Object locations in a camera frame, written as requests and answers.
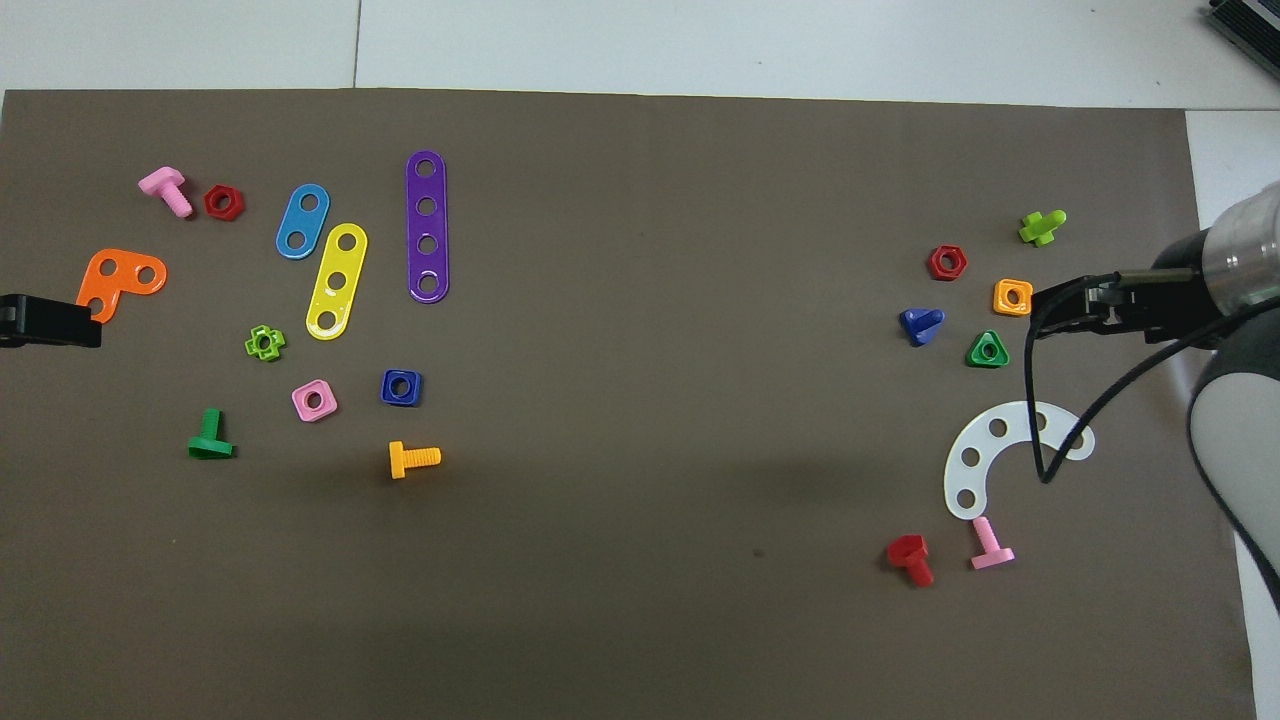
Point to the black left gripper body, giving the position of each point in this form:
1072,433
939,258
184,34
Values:
9,320

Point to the green triangle nut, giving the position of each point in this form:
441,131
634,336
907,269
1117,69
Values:
976,358

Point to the green plastic bolt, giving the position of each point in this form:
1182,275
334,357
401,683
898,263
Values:
210,437

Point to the pink plastic bolt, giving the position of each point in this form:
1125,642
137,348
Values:
990,545
165,188

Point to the pink square nut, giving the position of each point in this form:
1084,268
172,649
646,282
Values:
300,405

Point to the white curved hole plate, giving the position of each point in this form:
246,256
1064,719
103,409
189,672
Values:
983,442

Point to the blue triangle-head bolt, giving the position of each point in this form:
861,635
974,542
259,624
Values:
920,325

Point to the orange square nut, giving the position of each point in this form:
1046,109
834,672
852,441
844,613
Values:
1000,305

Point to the purple four-hole plate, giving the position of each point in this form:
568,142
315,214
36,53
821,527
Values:
427,225

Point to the blue two-hole plate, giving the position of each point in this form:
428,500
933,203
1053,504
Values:
302,221

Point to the yellow three-hole plate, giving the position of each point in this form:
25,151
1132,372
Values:
343,262

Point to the orange angled three-hole plate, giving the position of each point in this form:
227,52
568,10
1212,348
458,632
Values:
128,272

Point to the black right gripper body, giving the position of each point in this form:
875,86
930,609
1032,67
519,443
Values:
1170,305

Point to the lime green cross bolt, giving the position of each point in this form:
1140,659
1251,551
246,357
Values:
1040,228

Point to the blue square nut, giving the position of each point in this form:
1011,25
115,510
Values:
388,392

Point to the brown table mat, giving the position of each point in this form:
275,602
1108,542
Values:
600,400

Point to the lime green cross nut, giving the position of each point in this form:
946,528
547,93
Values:
252,345

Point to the red plastic bolt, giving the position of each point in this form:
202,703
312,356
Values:
910,558

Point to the dark grey ribbed device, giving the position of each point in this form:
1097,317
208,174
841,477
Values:
1255,25

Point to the red hexagon nut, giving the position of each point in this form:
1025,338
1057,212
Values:
211,204
935,265

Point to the orange plastic bolt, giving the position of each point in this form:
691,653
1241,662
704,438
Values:
413,459

